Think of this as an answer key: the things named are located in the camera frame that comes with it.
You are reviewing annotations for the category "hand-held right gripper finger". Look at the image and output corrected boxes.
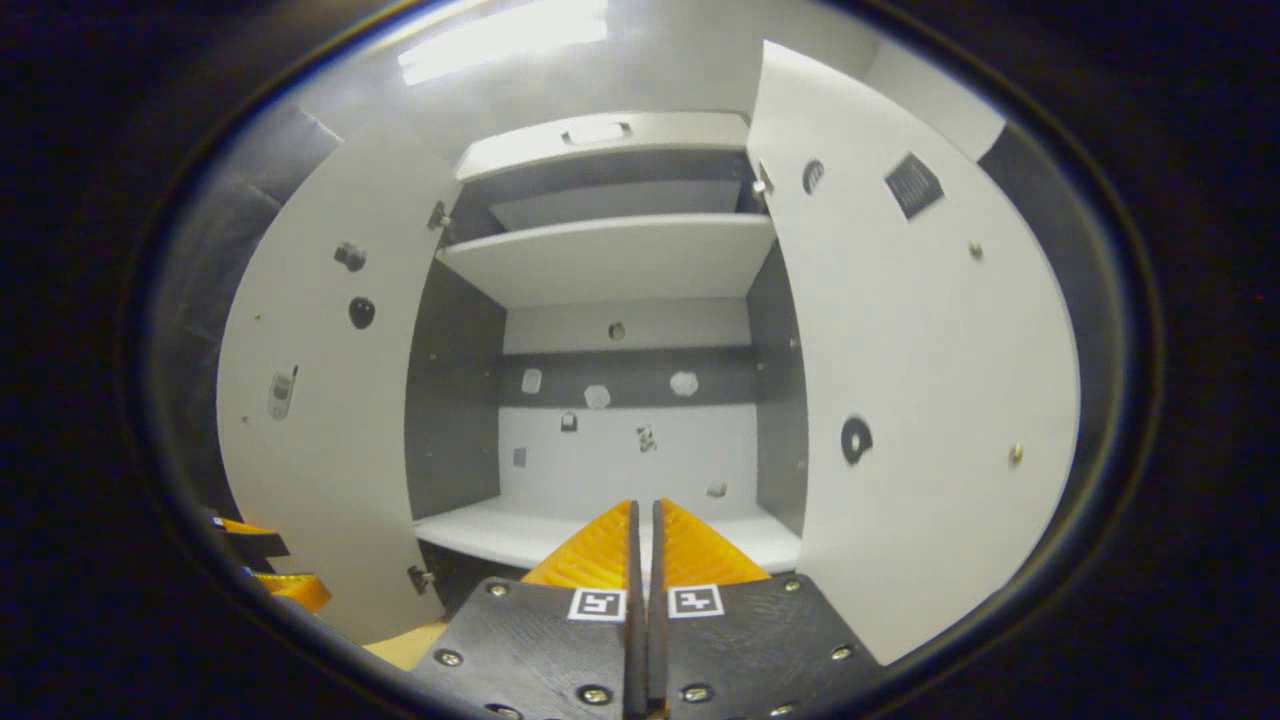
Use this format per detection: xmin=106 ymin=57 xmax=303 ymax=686
xmin=648 ymin=498 xmax=886 ymax=720
xmin=410 ymin=498 xmax=648 ymax=720

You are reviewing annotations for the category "ceiling light panel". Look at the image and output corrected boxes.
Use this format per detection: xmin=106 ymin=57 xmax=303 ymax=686
xmin=395 ymin=0 xmax=611 ymax=86

